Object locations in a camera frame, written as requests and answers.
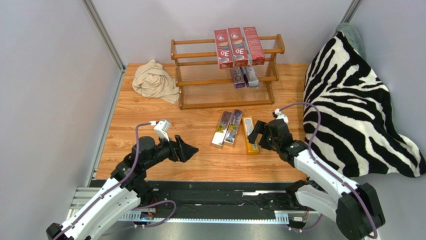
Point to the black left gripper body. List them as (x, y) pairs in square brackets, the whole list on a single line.
[(165, 149)]

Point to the aluminium frame post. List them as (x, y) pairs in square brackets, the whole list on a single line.
[(97, 21)]

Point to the zebra print blanket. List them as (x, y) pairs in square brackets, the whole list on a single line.
[(349, 116)]

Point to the silver blue Sensitive toothpaste box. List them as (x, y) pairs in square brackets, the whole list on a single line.
[(237, 78)]

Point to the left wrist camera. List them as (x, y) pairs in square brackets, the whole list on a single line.
[(161, 129)]

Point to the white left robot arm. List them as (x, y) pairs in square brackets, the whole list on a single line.
[(125, 190)]

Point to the silver gold toothpaste box left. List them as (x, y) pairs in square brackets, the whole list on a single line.
[(221, 129)]

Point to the silver gold toothpaste box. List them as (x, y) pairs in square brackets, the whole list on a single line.
[(233, 127), (221, 129)]

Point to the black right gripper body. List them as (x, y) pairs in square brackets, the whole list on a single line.
[(266, 135)]

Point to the silver gold toothpaste box right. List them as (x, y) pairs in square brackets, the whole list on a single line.
[(233, 127)]

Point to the beige crumpled cloth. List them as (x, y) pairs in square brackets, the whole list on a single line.
[(152, 81)]

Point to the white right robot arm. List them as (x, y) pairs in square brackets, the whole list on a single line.
[(354, 207)]

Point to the wooden two-tier shelf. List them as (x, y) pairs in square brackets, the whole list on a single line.
[(203, 84)]

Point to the red 3D toothpaste box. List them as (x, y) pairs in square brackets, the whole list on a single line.
[(223, 49), (238, 47)]

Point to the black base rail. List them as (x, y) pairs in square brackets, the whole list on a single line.
[(211, 202)]

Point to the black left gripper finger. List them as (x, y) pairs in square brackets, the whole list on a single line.
[(186, 153), (181, 145)]

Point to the silver purple R&O toothpaste box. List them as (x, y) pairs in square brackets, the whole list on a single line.
[(250, 77)]

